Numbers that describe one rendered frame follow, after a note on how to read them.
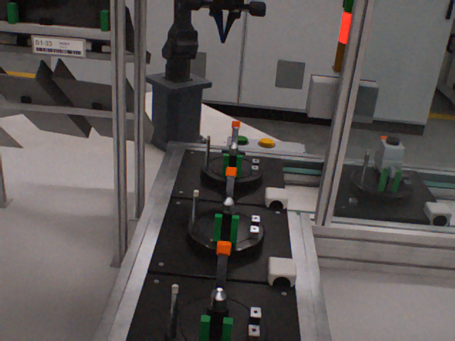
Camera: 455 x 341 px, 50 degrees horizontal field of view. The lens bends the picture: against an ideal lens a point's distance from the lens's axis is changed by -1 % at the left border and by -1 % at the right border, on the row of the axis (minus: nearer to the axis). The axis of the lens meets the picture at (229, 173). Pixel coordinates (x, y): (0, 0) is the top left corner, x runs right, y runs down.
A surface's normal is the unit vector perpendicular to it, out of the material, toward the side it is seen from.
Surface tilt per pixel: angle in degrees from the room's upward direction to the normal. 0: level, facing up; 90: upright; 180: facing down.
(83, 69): 90
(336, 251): 90
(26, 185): 0
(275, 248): 0
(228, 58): 90
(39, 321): 0
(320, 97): 90
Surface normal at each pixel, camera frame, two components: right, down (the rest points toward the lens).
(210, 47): -0.07, 0.44
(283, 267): 0.08, -0.89
